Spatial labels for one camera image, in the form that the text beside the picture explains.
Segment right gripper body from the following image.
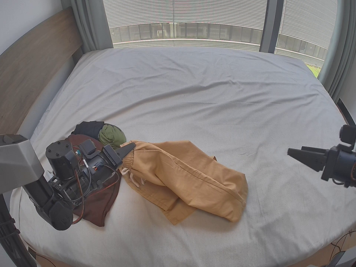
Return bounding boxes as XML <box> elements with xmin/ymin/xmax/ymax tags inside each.
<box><xmin>321</xmin><ymin>144</ymin><xmax>356</xmax><ymax>188</ymax></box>

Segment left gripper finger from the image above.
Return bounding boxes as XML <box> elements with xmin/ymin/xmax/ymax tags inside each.
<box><xmin>115</xmin><ymin>141</ymin><xmax>137</xmax><ymax>163</ymax></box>

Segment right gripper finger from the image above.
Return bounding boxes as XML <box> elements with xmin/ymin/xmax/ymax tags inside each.
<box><xmin>300</xmin><ymin>146</ymin><xmax>330</xmax><ymax>154</ymax></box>
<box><xmin>288</xmin><ymin>148</ymin><xmax>328</xmax><ymax>172</ymax></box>

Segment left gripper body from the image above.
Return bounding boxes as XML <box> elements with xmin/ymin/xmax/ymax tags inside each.
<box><xmin>80</xmin><ymin>144</ymin><xmax>123</xmax><ymax>190</ymax></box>

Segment yellow trousers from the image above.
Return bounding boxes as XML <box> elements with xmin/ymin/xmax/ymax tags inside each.
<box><xmin>118</xmin><ymin>140</ymin><xmax>248</xmax><ymax>225</ymax></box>

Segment bed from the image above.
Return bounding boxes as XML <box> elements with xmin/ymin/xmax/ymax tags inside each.
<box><xmin>0</xmin><ymin>6</ymin><xmax>356</xmax><ymax>267</ymax></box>

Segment green garment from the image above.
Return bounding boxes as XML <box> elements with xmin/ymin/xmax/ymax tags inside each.
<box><xmin>99</xmin><ymin>124</ymin><xmax>127</xmax><ymax>147</ymax></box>

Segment brown garment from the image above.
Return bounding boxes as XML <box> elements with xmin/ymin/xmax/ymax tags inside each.
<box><xmin>68</xmin><ymin>134</ymin><xmax>121</xmax><ymax>227</ymax></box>

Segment black garment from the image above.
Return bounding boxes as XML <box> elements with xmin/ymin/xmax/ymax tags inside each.
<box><xmin>75</xmin><ymin>121</ymin><xmax>106</xmax><ymax>142</ymax></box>

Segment grey-green curtain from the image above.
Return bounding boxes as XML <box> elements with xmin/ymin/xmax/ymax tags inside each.
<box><xmin>317</xmin><ymin>0</ymin><xmax>356</xmax><ymax>101</ymax></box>
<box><xmin>58</xmin><ymin>0</ymin><xmax>114</xmax><ymax>53</ymax></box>

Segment window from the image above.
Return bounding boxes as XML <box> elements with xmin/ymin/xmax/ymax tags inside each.
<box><xmin>101</xmin><ymin>0</ymin><xmax>341</xmax><ymax>67</ymax></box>

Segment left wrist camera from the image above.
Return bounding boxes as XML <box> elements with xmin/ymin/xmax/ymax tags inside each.
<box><xmin>79</xmin><ymin>139</ymin><xmax>103</xmax><ymax>161</ymax></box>

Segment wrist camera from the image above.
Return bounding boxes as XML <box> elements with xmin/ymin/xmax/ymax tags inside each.
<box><xmin>339</xmin><ymin>125</ymin><xmax>356</xmax><ymax>152</ymax></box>
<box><xmin>79</xmin><ymin>139</ymin><xmax>103</xmax><ymax>161</ymax></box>

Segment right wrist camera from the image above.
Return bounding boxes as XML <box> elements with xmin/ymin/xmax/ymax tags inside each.
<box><xmin>339</xmin><ymin>125</ymin><xmax>356</xmax><ymax>152</ymax></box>

